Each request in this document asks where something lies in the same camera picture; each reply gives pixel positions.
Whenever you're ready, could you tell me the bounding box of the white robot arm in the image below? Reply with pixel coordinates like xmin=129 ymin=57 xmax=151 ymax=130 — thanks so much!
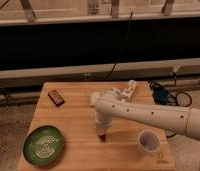
xmin=95 ymin=89 xmax=200 ymax=171

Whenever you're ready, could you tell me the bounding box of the white sponge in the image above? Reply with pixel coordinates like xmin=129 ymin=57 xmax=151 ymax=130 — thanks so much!
xmin=89 ymin=91 xmax=102 ymax=107

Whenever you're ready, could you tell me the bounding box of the wooden board table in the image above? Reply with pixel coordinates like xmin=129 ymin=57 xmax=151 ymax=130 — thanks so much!
xmin=17 ymin=82 xmax=175 ymax=171

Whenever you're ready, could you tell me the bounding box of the white plastic bottle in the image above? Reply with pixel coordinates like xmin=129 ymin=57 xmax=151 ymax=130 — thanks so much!
xmin=121 ymin=80 xmax=137 ymax=102

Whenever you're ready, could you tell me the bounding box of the white paper cup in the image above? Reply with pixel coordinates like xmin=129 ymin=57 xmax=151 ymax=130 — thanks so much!
xmin=137 ymin=130 xmax=160 ymax=155

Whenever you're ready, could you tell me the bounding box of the brown chocolate bar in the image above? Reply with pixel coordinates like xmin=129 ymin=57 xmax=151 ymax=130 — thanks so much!
xmin=48 ymin=90 xmax=65 ymax=107

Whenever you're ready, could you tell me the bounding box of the green ceramic plate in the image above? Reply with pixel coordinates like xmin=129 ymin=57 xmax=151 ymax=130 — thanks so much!
xmin=23 ymin=125 xmax=64 ymax=167

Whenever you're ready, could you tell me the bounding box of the black hanging cable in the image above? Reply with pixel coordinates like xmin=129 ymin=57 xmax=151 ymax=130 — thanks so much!
xmin=104 ymin=9 xmax=135 ymax=81

